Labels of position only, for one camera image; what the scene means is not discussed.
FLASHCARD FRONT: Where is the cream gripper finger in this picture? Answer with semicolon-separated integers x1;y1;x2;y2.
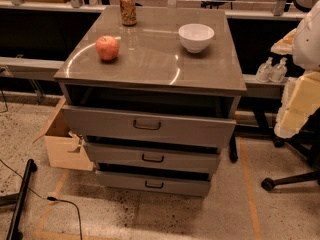
274;71;320;139
271;29;296;55

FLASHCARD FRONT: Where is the red apple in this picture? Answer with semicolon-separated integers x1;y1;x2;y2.
95;36;119;61

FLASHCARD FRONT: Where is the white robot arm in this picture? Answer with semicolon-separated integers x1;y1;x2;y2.
271;1;320;139

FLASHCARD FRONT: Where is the white bowl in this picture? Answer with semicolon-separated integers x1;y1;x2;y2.
178;23;215;53

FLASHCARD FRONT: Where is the right clear sanitizer bottle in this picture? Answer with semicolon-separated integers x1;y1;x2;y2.
269;57;287;83

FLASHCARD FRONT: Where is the clear sanitizer bottle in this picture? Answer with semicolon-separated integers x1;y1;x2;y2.
269;57;287;83
256;57;273;82

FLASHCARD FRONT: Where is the left clear sanitizer bottle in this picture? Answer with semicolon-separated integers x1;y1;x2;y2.
256;57;273;82

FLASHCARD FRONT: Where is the black office chair base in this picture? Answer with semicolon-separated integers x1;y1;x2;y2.
261;110;320;192

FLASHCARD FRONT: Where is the grey drawer cabinet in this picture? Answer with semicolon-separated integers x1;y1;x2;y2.
55;6;246;183

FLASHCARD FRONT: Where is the bottom grey drawer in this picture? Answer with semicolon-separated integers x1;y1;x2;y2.
96;171;211;197

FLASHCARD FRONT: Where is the grey drawer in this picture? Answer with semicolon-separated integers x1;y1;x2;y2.
96;171;211;197
63;105;235;149
84;142;220;174

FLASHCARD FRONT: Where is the brown drink can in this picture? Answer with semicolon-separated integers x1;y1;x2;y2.
119;0;137;26

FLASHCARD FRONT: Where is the middle grey drawer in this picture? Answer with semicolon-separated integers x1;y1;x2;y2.
84;142;220;174

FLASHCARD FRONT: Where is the top grey drawer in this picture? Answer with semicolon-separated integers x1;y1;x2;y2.
63;105;235;149

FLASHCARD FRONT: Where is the cardboard box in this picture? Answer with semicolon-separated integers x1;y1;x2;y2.
35;97;94;171

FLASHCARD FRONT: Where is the black stand leg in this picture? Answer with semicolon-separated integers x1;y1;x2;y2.
0;159;37;240

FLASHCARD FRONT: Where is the black floor cable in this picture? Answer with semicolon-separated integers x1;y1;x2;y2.
0;158;84;240

